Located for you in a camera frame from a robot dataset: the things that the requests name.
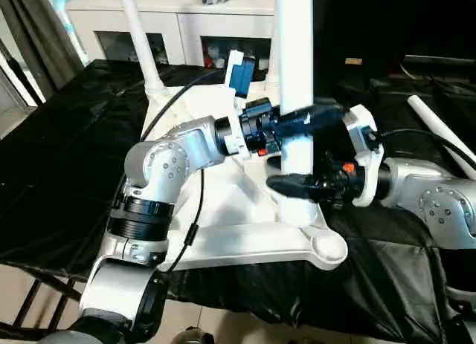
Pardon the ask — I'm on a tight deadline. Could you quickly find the white plastic table leg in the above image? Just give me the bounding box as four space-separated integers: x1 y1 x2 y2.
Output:
264 22 282 92
274 0 317 226
407 94 476 174
118 0 167 96

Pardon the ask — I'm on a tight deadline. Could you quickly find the white plastic table top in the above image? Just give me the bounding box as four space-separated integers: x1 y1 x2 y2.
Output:
141 82 350 273

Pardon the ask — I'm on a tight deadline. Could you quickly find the white cabinet with glass doors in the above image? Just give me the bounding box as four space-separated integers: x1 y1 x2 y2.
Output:
66 0 278 68

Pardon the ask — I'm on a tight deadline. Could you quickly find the long black bar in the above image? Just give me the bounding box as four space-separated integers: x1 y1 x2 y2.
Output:
405 53 476 68

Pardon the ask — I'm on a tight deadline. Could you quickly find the dark robot torso part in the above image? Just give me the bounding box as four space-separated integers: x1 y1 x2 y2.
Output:
174 327 216 344

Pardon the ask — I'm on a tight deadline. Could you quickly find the black glossy mat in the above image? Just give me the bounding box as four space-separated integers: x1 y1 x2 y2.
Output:
0 57 476 344

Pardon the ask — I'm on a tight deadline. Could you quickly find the light blue plastic wrap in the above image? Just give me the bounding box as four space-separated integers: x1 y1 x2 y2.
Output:
51 0 92 68

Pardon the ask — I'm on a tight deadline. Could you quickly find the grey curtain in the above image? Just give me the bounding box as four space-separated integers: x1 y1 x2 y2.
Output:
0 0 85 107

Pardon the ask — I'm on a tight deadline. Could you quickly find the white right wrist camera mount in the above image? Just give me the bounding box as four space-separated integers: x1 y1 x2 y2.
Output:
344 104 384 207

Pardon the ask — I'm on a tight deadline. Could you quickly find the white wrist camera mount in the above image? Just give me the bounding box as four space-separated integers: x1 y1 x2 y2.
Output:
344 104 384 207
225 50 257 161

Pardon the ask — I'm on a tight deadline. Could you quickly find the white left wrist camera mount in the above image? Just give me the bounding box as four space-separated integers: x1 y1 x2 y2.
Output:
225 50 257 161

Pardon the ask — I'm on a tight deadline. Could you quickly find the thin black cable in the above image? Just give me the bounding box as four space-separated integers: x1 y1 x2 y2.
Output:
161 169 205 273

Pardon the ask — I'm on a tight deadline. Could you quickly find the black folding table frame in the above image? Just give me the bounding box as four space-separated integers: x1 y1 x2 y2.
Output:
10 269 83 330

